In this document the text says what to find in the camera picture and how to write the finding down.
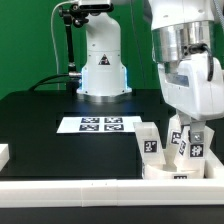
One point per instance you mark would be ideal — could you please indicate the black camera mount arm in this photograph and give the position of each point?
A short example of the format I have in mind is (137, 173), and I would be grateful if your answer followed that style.
(77, 15)

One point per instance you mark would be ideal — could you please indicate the white round stool seat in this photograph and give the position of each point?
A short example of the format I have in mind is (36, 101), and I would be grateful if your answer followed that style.
(168, 171)

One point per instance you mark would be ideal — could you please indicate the paper sheet with markers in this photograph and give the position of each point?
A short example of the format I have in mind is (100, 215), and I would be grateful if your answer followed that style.
(106, 124)

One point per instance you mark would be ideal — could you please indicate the white front fence bar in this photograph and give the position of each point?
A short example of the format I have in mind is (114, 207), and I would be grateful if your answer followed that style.
(91, 193)

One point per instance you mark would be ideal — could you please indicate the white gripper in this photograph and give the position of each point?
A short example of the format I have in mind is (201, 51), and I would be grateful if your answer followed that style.
(187, 89)

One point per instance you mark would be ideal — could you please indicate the white left fence bar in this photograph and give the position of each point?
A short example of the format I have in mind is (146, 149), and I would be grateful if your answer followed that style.
(4, 155)

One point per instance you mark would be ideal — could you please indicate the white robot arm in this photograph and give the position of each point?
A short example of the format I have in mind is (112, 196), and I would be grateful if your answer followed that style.
(180, 29)

